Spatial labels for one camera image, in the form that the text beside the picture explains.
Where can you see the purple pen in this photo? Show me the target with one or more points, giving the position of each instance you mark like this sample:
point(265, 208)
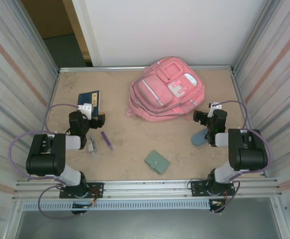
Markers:
point(107, 140)

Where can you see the light blue fabric pencil case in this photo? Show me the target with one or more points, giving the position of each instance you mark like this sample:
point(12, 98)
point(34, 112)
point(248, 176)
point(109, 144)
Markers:
point(198, 139)

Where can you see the dark blue book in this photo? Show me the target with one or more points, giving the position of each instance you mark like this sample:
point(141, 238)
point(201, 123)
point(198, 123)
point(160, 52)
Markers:
point(86, 98)

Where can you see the small white correction tape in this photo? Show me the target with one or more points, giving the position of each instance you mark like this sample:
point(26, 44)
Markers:
point(90, 147)

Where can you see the pink backpack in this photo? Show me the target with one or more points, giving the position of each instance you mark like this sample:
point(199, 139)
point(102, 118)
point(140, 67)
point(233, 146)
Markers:
point(159, 99)

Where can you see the green snap wallet notebook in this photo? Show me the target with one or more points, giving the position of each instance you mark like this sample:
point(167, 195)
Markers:
point(157, 161)

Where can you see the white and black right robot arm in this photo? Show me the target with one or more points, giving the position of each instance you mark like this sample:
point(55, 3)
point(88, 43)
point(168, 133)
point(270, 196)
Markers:
point(246, 149)

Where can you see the grey metal sheet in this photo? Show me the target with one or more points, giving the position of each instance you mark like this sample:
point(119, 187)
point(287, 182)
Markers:
point(147, 226)

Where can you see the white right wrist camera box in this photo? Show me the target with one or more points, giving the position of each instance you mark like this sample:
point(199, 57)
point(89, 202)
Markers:
point(214, 107)

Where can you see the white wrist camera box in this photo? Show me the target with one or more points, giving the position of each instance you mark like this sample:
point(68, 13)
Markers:
point(214, 107)
point(86, 107)

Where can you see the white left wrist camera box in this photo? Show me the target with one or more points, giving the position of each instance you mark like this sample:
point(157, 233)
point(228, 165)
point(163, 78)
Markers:
point(86, 107)

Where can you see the aluminium side frame rail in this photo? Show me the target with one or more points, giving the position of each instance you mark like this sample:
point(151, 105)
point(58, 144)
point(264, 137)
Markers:
point(54, 87)
point(237, 87)

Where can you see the aluminium table edge rail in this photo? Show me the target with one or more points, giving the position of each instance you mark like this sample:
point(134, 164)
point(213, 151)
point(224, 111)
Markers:
point(97, 68)

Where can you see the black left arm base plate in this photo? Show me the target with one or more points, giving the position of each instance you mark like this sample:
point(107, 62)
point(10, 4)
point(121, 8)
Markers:
point(96, 189)

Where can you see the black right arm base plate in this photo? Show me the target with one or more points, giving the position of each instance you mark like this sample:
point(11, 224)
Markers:
point(197, 189)

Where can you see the wide aluminium mounting rail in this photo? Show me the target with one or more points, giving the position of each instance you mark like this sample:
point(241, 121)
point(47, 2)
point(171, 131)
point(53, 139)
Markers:
point(147, 186)

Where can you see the aluminium upright post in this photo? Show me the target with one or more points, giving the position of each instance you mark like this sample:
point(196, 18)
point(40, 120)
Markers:
point(38, 37)
point(253, 37)

